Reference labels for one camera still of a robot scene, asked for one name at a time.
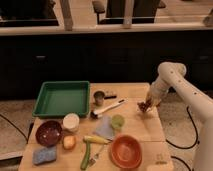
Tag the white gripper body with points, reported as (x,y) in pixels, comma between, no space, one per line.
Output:
(158,90)

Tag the dark grape bunch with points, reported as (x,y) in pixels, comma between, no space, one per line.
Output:
(144,106)

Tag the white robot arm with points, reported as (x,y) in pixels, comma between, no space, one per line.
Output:
(172,74)

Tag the red orange bowl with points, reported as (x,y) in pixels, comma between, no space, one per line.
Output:
(125,152)

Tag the dark maroon bowl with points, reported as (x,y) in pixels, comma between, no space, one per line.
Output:
(49,133)

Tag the light green cup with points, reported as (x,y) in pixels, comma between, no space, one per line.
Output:
(117,122)

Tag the metal measuring cup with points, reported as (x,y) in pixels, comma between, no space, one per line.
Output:
(101,96)

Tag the grey blue cloth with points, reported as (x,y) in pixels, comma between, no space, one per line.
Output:
(104,128)

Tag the yellow orange fruit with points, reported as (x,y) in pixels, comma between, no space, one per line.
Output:
(69,142)

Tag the green cucumber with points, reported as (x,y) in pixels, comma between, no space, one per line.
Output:
(85,160)

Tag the green plastic tray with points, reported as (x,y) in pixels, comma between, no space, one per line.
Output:
(58,98)

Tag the blue sponge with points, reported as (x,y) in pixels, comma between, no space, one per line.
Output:
(44,155)

